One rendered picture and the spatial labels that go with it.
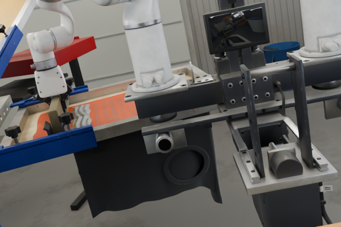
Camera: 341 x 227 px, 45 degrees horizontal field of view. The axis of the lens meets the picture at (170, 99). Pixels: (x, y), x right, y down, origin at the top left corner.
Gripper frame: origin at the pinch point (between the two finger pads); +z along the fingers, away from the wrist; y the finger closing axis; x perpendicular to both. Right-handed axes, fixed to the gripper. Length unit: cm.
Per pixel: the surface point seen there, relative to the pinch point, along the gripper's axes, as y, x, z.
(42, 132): -7.2, -5.8, 6.2
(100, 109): 14.7, 4.1, 6.2
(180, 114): 39.4, -29.4, 4.6
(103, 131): 14.2, -29.3, 3.6
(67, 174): -28, 173, 102
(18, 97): -26, 68, 7
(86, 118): 9.0, -3.8, 5.8
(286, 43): 223, 256, 58
